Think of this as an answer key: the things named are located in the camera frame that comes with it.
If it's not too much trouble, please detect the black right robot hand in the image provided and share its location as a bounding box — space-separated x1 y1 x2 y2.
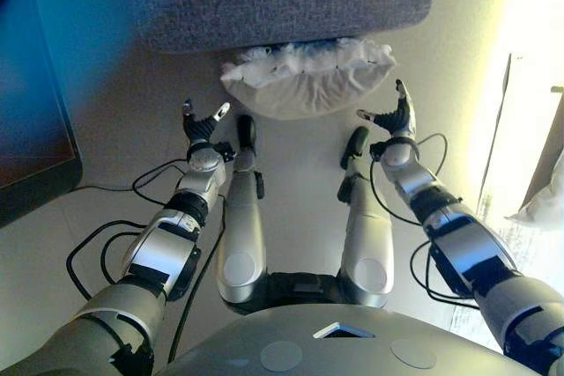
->
355 78 418 142

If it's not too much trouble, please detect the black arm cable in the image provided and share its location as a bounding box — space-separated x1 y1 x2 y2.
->
368 132 482 312
65 162 226 365

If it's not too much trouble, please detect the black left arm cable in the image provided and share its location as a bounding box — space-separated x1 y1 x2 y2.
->
65 162 226 365

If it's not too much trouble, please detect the dark screen panel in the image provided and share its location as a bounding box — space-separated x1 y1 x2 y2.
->
0 0 85 230

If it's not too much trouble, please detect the grey robot torso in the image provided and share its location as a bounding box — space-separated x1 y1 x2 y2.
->
153 269 532 376

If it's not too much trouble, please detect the beige upholstered bed frame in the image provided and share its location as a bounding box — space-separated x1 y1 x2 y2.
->
518 84 564 215

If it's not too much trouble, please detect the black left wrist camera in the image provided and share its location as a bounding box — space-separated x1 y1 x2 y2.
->
212 141 235 162

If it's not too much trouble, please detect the white fringed bedspread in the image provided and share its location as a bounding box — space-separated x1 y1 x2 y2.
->
505 172 564 232

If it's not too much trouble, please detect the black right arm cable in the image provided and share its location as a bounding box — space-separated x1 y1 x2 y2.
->
368 132 482 312

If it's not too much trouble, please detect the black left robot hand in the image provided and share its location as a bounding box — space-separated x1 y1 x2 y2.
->
182 97 232 147

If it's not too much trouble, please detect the white fringed cushion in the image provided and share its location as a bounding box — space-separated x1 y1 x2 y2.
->
219 39 397 122

